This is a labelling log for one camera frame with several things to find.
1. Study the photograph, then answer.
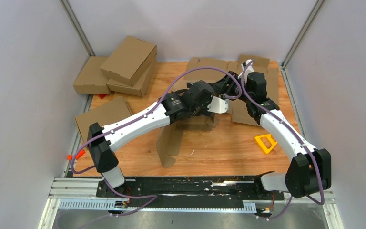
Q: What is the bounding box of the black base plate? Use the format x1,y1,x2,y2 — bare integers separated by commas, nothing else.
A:
96,175,289,210

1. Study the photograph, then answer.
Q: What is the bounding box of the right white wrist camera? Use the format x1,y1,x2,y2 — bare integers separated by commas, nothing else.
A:
240,59,254,79

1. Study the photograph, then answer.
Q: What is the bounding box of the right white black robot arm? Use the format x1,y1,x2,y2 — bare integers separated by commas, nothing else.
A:
212,72,331,205

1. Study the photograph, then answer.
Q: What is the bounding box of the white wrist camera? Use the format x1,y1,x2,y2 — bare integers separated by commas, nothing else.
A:
207,96,230,114
240,59,254,79

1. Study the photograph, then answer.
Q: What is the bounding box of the flat cardboard sheet underneath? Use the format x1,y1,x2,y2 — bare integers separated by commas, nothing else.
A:
184,54,284,126

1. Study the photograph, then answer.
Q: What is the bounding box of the aluminium slotted rail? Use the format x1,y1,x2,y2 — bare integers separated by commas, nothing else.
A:
49,177,260,213

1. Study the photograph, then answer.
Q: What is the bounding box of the orange plastic clip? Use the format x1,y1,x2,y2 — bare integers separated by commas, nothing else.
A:
66,149,85,161

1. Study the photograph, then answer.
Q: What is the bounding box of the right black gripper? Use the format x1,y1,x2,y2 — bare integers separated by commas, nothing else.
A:
214,71,252,104

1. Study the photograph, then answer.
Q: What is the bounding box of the yellow triangle piece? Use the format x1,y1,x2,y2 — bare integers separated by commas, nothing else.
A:
254,134,278,154

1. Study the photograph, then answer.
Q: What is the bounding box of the aluminium corner post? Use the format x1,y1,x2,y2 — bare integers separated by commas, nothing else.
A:
281,0,326,68
59,0,95,56

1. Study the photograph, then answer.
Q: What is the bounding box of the left aluminium corner post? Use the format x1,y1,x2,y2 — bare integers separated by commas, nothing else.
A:
59,0,95,56

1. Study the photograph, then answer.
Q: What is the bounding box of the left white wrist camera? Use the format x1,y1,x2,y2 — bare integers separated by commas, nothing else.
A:
207,96,230,114

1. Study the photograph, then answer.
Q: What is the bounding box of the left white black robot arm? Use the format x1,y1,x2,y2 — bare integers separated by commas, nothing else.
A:
87,81,229,197

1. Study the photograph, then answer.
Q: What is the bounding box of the right aluminium corner post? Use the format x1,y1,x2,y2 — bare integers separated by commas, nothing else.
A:
281,0,326,68

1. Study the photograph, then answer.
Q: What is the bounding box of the cardboard box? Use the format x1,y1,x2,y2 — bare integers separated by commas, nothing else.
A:
100,36,157,86
73,56,110,94
156,79,222,168
75,97,132,142
107,59,157,97

